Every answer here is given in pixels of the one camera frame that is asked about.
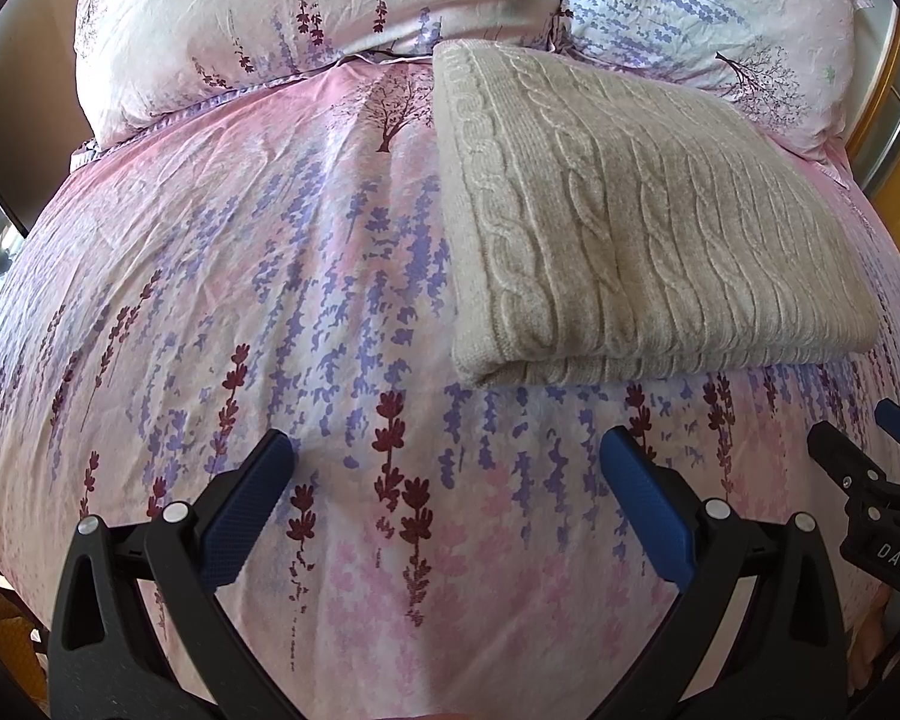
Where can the dark frame bar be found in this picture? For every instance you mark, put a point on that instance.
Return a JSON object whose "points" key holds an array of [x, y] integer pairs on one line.
{"points": [[0, 187]]}

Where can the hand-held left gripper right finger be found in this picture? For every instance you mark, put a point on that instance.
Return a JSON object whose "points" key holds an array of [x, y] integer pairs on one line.
{"points": [[649, 510]]}

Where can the pink floral pillow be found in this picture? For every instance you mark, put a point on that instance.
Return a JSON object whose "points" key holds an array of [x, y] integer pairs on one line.
{"points": [[270, 7]]}

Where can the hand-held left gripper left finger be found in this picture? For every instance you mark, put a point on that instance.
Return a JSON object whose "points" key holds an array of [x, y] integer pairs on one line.
{"points": [[244, 510]]}

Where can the pink floral bed sheet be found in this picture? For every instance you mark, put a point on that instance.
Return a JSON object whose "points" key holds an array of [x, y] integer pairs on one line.
{"points": [[270, 300]]}

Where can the wooden frame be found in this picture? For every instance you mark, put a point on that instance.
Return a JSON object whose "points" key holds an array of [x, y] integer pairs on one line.
{"points": [[892, 90]]}

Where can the white floral pillow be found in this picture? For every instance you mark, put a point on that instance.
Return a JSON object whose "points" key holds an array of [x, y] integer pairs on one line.
{"points": [[720, 22]]}

